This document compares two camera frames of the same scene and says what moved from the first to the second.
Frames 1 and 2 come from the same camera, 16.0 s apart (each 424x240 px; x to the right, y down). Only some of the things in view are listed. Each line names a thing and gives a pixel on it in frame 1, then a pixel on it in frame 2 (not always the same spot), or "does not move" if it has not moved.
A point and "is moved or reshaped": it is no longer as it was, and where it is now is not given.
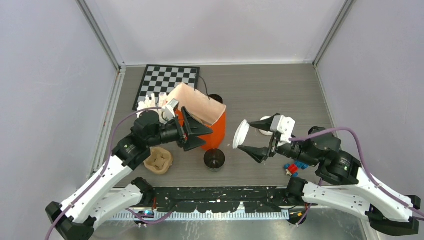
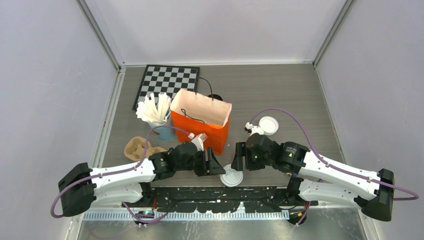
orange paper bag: x=208 y=112 is moved or reshaped
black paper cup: x=216 y=97 does not move
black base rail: x=220 y=199 does not move
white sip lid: x=241 y=133 → x=232 y=177
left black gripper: x=194 y=127 → x=215 y=168
